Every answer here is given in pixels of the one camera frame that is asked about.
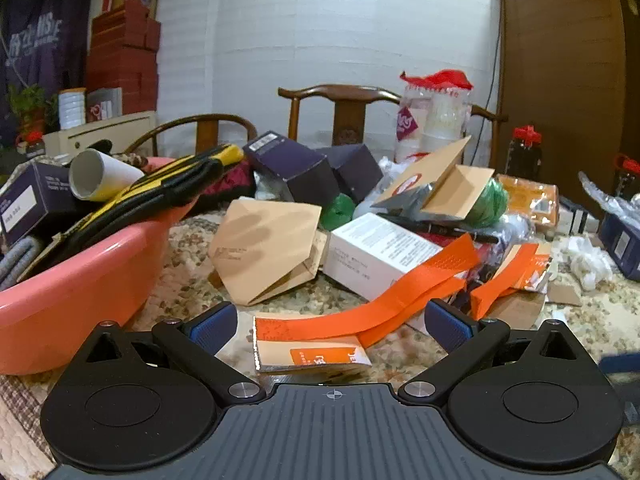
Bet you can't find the kraft mailer envelope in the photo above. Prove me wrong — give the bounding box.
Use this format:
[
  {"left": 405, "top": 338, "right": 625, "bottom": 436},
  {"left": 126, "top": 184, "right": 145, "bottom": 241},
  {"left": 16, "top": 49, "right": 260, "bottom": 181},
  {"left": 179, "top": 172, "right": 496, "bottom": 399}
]
[{"left": 372, "top": 135, "right": 497, "bottom": 227}]

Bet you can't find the navy box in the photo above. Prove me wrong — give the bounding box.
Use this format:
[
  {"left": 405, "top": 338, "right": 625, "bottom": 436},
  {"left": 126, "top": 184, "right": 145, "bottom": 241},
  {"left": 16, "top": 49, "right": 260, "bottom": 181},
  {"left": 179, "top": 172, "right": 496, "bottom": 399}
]
[{"left": 597, "top": 210, "right": 640, "bottom": 282}]

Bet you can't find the large dark purple box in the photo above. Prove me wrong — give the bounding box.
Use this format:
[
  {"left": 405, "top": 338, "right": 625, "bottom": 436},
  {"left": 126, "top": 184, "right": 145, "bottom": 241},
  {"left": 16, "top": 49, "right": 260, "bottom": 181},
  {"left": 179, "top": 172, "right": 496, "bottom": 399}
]
[{"left": 242, "top": 130, "right": 342, "bottom": 207}]

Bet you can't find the cream cabinet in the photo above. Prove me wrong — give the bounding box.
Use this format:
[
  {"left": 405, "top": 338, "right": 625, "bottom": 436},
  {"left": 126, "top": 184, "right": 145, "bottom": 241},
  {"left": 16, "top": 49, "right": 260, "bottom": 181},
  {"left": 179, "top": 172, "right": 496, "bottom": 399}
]
[{"left": 41, "top": 111, "right": 157, "bottom": 157}]

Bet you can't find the maroon cushion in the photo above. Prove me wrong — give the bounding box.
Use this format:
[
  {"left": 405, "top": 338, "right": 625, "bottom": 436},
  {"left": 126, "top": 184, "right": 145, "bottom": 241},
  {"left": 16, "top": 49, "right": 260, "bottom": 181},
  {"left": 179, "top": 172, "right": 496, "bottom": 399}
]
[{"left": 187, "top": 160, "right": 257, "bottom": 217}]

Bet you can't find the potted green plant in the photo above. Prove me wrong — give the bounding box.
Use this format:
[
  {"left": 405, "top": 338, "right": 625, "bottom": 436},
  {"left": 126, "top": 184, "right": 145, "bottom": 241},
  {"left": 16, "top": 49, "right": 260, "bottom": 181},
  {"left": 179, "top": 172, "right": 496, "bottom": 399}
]
[{"left": 4, "top": 82, "right": 58, "bottom": 137}]

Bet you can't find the black pen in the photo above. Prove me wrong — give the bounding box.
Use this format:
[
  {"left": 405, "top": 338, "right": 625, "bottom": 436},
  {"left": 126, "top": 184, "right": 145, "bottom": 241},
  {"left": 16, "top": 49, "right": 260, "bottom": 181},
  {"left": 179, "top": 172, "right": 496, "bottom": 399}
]
[{"left": 376, "top": 212, "right": 501, "bottom": 245}]

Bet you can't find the grey box with red print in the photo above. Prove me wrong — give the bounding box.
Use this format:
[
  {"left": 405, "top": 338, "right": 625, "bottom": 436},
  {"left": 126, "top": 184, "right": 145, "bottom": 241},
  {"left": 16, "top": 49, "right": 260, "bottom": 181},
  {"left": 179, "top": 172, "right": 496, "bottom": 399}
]
[{"left": 85, "top": 87, "right": 124, "bottom": 123}]

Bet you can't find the stack of red boxes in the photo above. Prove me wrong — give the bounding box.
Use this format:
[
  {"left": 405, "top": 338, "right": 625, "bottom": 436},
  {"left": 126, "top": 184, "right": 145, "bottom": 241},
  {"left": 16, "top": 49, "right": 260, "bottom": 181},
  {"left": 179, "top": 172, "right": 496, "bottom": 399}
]
[{"left": 85, "top": 0, "right": 162, "bottom": 117}]

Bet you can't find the stack of white bowls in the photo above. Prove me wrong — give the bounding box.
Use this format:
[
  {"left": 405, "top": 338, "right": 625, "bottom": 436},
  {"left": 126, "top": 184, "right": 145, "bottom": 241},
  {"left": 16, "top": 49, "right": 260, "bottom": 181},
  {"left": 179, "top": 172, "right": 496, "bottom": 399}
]
[{"left": 56, "top": 86, "right": 89, "bottom": 131}]

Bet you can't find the crumpled white tissue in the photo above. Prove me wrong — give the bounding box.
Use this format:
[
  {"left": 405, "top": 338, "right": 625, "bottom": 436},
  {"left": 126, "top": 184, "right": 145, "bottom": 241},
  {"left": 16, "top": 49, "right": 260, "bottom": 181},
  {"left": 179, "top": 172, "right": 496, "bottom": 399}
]
[{"left": 554, "top": 234, "right": 615, "bottom": 292}]

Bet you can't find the plastic pack of paper cups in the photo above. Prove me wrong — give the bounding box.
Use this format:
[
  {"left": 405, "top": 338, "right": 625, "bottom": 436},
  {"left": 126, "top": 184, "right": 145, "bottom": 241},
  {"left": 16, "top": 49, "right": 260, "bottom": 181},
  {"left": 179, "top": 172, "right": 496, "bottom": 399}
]
[{"left": 394, "top": 82, "right": 474, "bottom": 165}]

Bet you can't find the small brown cardboard piece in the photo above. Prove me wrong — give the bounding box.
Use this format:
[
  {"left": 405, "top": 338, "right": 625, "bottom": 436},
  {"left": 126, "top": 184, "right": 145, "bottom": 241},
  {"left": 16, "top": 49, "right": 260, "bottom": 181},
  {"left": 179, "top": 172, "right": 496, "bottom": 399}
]
[{"left": 547, "top": 280, "right": 584, "bottom": 307}]

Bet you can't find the small green twine ball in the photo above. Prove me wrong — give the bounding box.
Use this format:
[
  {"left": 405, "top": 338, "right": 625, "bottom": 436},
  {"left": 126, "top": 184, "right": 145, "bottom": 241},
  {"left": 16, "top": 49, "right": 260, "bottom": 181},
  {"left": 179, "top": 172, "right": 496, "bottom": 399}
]
[{"left": 319, "top": 192, "right": 357, "bottom": 232}]

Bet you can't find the dark jar with red lid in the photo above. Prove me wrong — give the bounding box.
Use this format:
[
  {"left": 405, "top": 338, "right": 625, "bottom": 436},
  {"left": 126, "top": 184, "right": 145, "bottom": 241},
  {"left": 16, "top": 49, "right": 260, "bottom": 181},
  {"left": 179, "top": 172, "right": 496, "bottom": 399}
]
[
  {"left": 612, "top": 152, "right": 640, "bottom": 203},
  {"left": 506, "top": 124, "right": 544, "bottom": 179}
]

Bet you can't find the orange and kraft packet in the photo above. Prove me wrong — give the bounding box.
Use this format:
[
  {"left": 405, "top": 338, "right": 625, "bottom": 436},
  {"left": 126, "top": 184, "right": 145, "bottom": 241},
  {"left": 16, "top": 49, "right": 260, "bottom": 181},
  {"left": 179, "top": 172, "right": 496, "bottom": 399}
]
[{"left": 252, "top": 334, "right": 373, "bottom": 376}]

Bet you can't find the white cardboard box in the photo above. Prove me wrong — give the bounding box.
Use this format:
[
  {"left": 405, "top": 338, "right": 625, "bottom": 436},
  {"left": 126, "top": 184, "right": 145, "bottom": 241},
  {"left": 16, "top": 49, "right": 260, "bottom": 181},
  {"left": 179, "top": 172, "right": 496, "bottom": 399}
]
[{"left": 322, "top": 212, "right": 468, "bottom": 303}]

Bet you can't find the long orange strap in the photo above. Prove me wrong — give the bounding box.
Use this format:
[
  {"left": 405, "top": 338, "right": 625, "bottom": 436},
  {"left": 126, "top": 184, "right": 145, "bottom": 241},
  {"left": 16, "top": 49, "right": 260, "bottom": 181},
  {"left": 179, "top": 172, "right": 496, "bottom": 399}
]
[{"left": 254, "top": 232, "right": 482, "bottom": 348}]

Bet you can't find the floral cloth covered desktop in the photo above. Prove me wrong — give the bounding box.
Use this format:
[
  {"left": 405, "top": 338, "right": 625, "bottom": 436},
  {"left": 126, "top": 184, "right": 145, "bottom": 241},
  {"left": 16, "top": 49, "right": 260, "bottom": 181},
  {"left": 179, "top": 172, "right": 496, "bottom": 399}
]
[{"left": 0, "top": 172, "right": 640, "bottom": 480}]

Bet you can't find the small dark purple box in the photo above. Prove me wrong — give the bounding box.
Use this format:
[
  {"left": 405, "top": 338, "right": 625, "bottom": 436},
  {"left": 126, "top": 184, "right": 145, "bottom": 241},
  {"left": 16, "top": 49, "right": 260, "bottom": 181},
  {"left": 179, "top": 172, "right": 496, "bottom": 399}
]
[{"left": 315, "top": 143, "right": 386, "bottom": 204}]

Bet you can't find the orange plastic-wrapped packet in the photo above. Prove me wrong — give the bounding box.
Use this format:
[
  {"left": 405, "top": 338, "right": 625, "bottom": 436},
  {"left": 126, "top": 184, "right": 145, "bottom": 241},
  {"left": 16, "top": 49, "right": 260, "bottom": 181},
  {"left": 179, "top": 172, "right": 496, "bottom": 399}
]
[{"left": 496, "top": 174, "right": 561, "bottom": 229}]

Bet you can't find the purple box with white label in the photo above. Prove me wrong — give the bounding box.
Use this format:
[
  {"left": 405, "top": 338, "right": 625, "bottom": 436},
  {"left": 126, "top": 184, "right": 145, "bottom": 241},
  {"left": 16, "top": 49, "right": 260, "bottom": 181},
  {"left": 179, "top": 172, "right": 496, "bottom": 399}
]
[{"left": 0, "top": 161, "right": 77, "bottom": 250}]

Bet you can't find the white paper tube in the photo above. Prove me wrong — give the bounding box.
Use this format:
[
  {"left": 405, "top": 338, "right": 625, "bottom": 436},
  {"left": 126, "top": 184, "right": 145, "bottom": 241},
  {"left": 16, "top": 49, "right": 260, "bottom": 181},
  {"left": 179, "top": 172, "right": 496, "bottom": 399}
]
[{"left": 68, "top": 148, "right": 147, "bottom": 203}]

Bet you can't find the short orange strap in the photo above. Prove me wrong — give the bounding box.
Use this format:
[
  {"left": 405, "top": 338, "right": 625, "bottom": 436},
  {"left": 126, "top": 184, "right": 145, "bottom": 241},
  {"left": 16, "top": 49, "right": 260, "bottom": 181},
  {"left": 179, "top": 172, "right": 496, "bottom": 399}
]
[{"left": 470, "top": 241, "right": 553, "bottom": 322}]

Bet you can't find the thin wall cable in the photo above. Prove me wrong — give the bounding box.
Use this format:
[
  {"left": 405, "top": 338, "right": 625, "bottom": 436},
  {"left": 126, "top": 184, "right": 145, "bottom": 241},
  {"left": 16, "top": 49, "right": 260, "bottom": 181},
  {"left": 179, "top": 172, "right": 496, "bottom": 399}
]
[{"left": 486, "top": 35, "right": 502, "bottom": 171}]

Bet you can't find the pink plastic basin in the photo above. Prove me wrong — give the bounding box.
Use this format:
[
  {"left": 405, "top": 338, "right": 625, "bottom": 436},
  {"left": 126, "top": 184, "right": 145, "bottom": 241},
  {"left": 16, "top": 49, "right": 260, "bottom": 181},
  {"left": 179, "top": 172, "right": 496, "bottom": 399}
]
[{"left": 0, "top": 156, "right": 201, "bottom": 377}]

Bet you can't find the kraft paper bag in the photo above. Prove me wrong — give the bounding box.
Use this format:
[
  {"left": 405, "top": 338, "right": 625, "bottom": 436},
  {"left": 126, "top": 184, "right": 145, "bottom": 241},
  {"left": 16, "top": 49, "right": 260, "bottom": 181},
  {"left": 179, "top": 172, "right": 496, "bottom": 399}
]
[{"left": 207, "top": 198, "right": 323, "bottom": 307}]

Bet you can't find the red plastic bag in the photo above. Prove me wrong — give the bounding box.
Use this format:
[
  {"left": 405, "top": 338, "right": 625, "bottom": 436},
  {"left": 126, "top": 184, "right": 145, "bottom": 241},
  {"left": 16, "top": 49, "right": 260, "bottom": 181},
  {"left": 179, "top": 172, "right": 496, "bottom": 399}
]
[{"left": 399, "top": 67, "right": 474, "bottom": 95}]

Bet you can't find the brown wooden door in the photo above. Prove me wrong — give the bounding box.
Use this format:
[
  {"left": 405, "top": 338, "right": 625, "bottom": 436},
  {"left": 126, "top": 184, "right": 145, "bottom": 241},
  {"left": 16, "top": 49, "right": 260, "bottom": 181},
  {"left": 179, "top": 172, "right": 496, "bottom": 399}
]
[{"left": 495, "top": 0, "right": 640, "bottom": 183}]

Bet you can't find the large green twine ball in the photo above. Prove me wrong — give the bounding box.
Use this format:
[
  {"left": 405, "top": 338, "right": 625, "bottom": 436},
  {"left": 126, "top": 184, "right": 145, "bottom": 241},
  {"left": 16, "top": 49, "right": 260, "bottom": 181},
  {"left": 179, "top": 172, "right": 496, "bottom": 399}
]
[{"left": 462, "top": 177, "right": 509, "bottom": 229}]

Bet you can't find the grey knitted cloth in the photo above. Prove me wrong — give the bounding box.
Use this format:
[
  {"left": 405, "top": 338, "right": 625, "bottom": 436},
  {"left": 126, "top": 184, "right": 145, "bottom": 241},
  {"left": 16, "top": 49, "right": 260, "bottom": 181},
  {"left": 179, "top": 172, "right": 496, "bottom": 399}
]
[{"left": 0, "top": 236, "right": 47, "bottom": 292}]

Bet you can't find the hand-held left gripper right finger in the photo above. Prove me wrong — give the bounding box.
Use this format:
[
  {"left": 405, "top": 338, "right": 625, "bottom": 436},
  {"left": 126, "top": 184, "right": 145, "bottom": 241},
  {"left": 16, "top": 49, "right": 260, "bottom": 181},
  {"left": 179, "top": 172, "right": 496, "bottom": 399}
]
[{"left": 396, "top": 297, "right": 577, "bottom": 405}]

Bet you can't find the black and yellow glove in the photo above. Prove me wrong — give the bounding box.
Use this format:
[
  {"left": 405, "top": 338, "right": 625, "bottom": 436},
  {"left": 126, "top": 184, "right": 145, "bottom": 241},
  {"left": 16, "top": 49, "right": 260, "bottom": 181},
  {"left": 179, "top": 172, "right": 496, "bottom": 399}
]
[{"left": 37, "top": 142, "right": 246, "bottom": 273}]

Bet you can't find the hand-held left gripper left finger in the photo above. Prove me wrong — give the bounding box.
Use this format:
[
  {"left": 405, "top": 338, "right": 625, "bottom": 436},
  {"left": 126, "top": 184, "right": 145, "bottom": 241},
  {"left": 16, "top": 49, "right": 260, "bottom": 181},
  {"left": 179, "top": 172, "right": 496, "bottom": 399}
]
[{"left": 82, "top": 301, "right": 262, "bottom": 405}]

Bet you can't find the wooden chair with carved splat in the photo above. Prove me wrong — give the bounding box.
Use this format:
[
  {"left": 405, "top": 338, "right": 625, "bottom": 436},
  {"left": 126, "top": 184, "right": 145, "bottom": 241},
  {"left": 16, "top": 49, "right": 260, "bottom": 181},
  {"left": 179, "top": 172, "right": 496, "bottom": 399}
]
[{"left": 277, "top": 84, "right": 407, "bottom": 153}]

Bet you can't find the small white and black box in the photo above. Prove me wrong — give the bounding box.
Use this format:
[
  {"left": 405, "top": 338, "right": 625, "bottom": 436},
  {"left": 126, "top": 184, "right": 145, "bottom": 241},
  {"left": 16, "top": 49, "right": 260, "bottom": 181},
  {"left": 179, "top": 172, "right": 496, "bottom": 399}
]
[{"left": 556, "top": 195, "right": 601, "bottom": 237}]

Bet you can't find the round-back wooden chair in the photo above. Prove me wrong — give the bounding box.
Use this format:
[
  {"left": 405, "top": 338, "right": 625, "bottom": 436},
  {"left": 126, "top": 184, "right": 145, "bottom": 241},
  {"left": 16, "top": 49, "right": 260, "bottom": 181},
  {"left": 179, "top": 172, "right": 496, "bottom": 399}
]
[{"left": 122, "top": 113, "right": 258, "bottom": 158}]

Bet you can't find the clear plastic wrap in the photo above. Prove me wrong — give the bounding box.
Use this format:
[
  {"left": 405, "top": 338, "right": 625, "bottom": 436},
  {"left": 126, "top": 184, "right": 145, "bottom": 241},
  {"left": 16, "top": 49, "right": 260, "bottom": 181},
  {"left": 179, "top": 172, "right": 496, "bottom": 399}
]
[{"left": 577, "top": 170, "right": 640, "bottom": 218}]

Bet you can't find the dark purple banner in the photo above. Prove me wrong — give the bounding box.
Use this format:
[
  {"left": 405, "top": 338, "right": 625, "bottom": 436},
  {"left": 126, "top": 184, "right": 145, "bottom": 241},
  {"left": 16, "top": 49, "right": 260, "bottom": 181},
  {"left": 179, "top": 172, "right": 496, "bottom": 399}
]
[{"left": 0, "top": 0, "right": 95, "bottom": 148}]

